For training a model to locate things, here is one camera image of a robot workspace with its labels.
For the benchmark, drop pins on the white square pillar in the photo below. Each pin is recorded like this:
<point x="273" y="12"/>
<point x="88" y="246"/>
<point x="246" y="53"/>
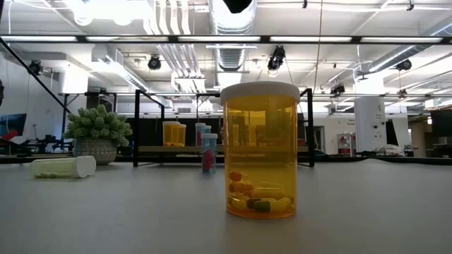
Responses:
<point x="369" y="123"/>

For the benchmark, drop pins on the black metal rack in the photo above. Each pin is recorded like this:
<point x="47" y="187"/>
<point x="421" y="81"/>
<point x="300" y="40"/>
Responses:
<point x="88" y="94"/>

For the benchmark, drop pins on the green succulent plant in pot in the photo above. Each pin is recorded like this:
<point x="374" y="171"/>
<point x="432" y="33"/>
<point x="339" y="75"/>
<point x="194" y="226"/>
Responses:
<point x="99" y="127"/>

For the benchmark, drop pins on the black room divider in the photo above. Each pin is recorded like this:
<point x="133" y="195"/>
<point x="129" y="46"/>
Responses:
<point x="152" y="134"/>

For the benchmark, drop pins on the wooden shelf black metal legs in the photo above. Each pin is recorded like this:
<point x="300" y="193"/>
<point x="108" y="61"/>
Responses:
<point x="176" y="149"/>

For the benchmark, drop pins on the dark monitor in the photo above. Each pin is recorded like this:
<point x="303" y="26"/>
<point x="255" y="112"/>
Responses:
<point x="441" y="123"/>

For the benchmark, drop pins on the orange medicine bottle white cap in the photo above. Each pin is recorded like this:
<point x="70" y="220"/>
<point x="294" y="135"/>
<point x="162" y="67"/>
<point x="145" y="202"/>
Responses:
<point x="171" y="134"/>
<point x="260" y="141"/>
<point x="183" y="135"/>

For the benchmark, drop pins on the white rack with red items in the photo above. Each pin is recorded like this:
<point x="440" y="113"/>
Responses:
<point x="346" y="144"/>

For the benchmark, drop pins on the white cloth bundle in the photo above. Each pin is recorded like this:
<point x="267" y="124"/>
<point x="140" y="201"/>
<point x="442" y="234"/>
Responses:
<point x="388" y="150"/>

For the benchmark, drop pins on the clear bottle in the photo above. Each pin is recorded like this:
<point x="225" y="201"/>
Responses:
<point x="56" y="167"/>

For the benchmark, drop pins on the blue capped vial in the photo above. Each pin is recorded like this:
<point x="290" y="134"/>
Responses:
<point x="209" y="155"/>

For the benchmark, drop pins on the black round spotlight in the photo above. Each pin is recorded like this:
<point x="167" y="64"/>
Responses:
<point x="154" y="63"/>
<point x="404" y="64"/>
<point x="338" y="89"/>
<point x="34" y="67"/>
<point x="276" y="58"/>

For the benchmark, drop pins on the black beam with light strips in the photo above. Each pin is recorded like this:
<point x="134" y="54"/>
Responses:
<point x="173" y="39"/>

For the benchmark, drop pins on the silver round air duct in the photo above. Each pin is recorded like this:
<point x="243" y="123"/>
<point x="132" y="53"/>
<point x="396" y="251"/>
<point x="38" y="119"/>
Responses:
<point x="231" y="28"/>

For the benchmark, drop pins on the blue monitor screen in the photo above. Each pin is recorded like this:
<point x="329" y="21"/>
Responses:
<point x="12" y="123"/>

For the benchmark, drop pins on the black aluminium table frame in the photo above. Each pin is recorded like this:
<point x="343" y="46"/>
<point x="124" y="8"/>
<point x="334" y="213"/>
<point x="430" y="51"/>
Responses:
<point x="353" y="159"/>

